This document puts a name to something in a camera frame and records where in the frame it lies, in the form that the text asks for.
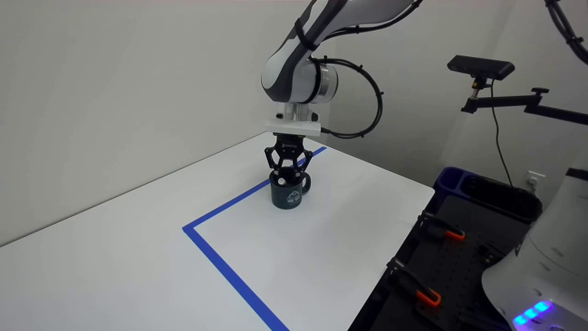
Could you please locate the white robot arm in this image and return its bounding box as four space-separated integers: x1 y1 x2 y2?
260 0 422 179

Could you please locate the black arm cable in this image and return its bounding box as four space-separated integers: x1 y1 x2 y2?
310 54 385 142

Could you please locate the dark teal ceramic mug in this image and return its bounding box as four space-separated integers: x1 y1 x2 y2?
269 170 310 210

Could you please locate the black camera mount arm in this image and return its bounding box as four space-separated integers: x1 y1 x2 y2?
462 89 588 126

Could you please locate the white wall outlet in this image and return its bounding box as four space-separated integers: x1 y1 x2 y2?
526 172 543 194

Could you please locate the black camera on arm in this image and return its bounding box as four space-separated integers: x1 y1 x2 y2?
446 56 514 91

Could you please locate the blue bin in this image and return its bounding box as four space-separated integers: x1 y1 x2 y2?
433 168 541 225

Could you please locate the blue tape line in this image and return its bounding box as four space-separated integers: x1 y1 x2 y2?
183 148 337 331

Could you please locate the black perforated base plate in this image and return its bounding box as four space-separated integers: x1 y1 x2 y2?
348 198 530 331

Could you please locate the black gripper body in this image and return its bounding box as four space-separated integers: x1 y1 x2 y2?
264 133 311 185

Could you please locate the orange black clamp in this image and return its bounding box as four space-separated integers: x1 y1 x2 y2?
418 214 466 244
387 260 442 310

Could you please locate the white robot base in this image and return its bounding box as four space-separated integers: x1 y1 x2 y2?
481 168 588 331

